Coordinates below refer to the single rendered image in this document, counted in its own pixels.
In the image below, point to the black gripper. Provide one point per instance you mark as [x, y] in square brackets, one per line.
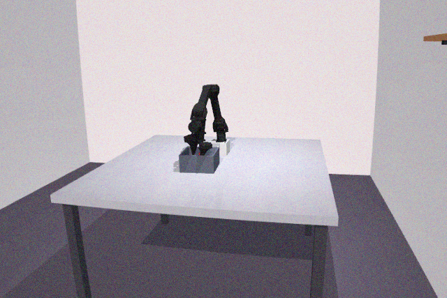
[203, 145]

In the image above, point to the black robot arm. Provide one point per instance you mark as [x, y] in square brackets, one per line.
[199, 113]

